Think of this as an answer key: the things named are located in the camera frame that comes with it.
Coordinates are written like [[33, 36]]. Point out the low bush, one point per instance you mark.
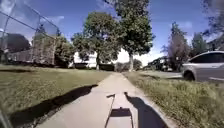
[[128, 66]]

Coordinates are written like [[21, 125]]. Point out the white building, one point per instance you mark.
[[90, 60]]

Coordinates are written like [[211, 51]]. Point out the broad leafy tree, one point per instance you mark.
[[98, 36]]

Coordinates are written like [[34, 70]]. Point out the grey concrete sidewalk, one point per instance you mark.
[[100, 100]]

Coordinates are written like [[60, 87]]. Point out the tall leafy tree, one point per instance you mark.
[[133, 30]]

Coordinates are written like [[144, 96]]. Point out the dark vehicle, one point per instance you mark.
[[160, 64]]

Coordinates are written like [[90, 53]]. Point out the green bush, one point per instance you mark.
[[64, 52]]

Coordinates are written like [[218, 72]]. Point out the grey asphalt road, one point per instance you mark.
[[166, 75]]

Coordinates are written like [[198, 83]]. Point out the reddish-brown tree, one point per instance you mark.
[[177, 46]]

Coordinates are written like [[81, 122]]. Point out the wide grass field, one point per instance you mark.
[[40, 85]]

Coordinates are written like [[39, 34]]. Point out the grass strip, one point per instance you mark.
[[180, 100]]

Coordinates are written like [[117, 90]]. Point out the small green tree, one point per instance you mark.
[[199, 45]]

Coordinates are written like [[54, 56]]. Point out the silver car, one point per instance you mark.
[[206, 68]]

